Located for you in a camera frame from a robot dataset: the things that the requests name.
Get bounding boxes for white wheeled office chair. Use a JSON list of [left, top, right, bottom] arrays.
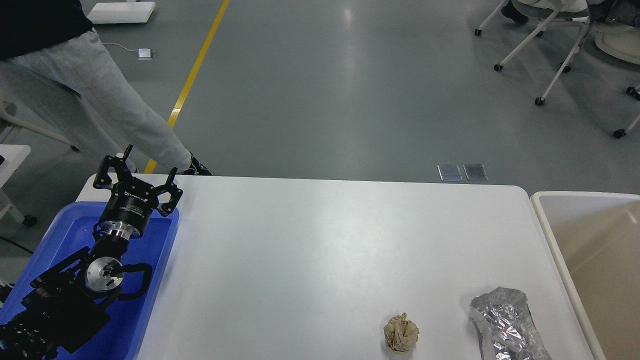
[[493, 0, 592, 106]]

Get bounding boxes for white power adapter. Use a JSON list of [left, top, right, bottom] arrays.
[[137, 48, 153, 60]]

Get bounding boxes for beige plastic bin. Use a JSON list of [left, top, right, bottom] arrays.
[[530, 191, 640, 360]]

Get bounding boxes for white side table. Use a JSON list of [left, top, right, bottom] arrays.
[[0, 144, 38, 228]]

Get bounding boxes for crumpled silver foil bag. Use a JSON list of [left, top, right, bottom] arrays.
[[470, 286, 551, 360]]

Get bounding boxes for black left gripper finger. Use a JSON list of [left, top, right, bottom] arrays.
[[93, 145, 135, 192], [148, 167, 183, 219]]

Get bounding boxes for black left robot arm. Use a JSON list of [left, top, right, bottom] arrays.
[[1, 145, 183, 360]]

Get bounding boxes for blue plastic bin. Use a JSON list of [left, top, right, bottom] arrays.
[[0, 201, 180, 360]]

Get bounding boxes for metal floor plate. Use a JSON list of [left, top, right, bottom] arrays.
[[437, 164, 463, 182], [462, 163, 489, 182]]

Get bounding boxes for white floor board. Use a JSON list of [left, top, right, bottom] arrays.
[[87, 1, 156, 25]]

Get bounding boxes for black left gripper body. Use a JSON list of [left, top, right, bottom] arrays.
[[98, 184, 159, 239]]

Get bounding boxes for right metal floor plate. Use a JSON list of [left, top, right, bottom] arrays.
[[462, 163, 489, 182]]

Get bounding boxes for left metal floor plate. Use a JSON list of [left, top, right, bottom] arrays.
[[437, 164, 463, 182]]

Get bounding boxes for crumpled brown paper ball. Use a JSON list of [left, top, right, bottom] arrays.
[[382, 312, 420, 353]]

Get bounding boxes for person in grey trousers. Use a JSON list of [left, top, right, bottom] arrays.
[[1, 0, 211, 176]]

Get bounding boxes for white chair at left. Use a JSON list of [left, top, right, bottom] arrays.
[[0, 91, 80, 153]]

